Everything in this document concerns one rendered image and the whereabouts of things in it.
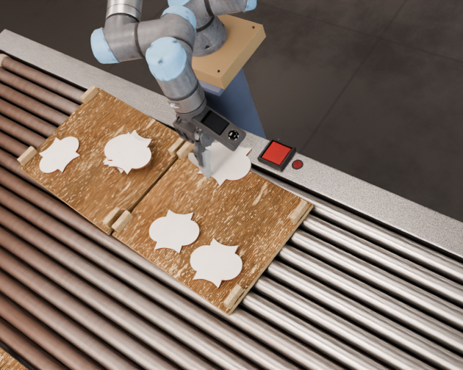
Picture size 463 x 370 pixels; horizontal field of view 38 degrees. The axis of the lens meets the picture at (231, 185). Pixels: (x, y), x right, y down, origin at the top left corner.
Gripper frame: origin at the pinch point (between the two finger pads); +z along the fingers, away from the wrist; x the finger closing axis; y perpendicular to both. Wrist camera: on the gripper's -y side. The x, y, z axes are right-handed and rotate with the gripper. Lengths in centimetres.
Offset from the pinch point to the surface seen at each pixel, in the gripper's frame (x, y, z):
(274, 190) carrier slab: -7.7, -2.7, 21.0
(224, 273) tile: 17.9, -6.7, 20.5
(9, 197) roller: 33, 65, 18
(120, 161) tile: 8.1, 38.6, 14.8
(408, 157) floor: -87, 14, 114
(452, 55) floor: -144, 26, 113
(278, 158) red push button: -16.6, 2.7, 21.3
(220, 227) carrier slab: 8.2, 2.8, 20.7
